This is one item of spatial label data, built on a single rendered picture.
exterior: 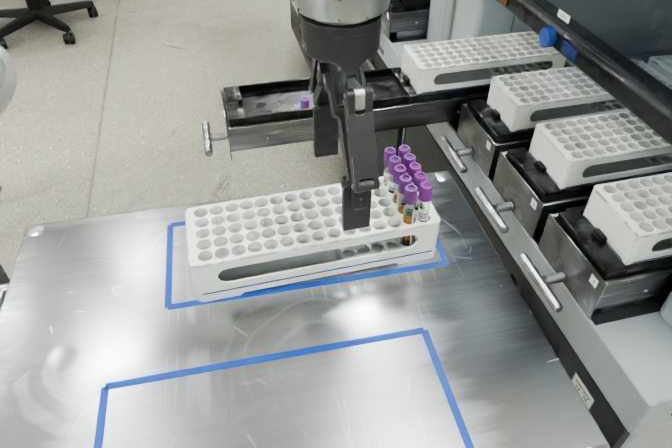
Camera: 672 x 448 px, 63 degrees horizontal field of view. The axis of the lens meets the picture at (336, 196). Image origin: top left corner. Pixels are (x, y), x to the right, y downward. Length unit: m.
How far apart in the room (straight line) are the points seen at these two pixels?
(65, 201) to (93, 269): 1.51
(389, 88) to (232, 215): 0.50
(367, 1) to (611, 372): 0.55
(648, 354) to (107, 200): 1.82
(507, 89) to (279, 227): 0.50
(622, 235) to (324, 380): 0.41
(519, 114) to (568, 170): 0.15
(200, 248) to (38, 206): 1.64
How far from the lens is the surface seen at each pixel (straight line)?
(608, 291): 0.78
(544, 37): 0.90
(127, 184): 2.24
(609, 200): 0.79
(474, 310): 0.67
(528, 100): 0.97
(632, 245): 0.77
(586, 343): 0.84
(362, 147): 0.51
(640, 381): 0.78
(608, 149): 0.90
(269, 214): 0.68
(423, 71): 1.02
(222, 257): 0.64
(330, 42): 0.51
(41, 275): 0.77
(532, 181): 0.87
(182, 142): 2.40
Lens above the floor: 1.33
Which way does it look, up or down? 41 degrees down
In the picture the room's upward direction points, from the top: straight up
